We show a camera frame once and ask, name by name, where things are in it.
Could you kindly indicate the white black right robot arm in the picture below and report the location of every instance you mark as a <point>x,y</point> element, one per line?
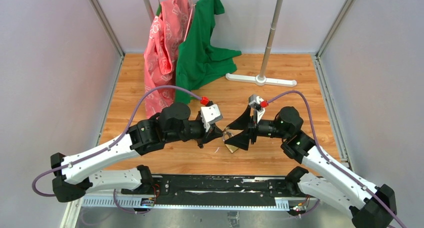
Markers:
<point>318,175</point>

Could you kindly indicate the brass padlock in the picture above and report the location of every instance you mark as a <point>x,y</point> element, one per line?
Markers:
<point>227,135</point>

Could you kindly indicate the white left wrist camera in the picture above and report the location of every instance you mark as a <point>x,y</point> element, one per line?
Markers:
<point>210,115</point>

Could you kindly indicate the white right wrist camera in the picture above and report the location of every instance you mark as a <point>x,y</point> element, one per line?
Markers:
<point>254,101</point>

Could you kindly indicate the pink patterned garment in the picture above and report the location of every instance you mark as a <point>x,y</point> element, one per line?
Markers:
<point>166,33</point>

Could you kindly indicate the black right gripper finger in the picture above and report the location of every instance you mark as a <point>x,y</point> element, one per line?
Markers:
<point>243,121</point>
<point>241,141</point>

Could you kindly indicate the green t-shirt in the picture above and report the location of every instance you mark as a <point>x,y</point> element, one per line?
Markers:
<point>199,62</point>

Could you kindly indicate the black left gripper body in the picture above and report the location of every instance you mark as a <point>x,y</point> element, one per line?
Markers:
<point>195,131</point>

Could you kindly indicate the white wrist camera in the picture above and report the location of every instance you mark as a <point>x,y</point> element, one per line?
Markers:
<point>254,101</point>
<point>210,115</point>

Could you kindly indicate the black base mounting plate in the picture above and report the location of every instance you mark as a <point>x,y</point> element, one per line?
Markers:
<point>225,190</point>

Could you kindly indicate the aluminium frame rail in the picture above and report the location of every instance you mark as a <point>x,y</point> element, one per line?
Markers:
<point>122,208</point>

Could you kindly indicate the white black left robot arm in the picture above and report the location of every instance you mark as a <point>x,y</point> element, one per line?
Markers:
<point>83,173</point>

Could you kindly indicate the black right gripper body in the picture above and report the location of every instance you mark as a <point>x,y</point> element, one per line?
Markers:
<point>261,129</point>

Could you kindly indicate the white clothes rack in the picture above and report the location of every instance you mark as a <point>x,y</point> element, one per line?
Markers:
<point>259,79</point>

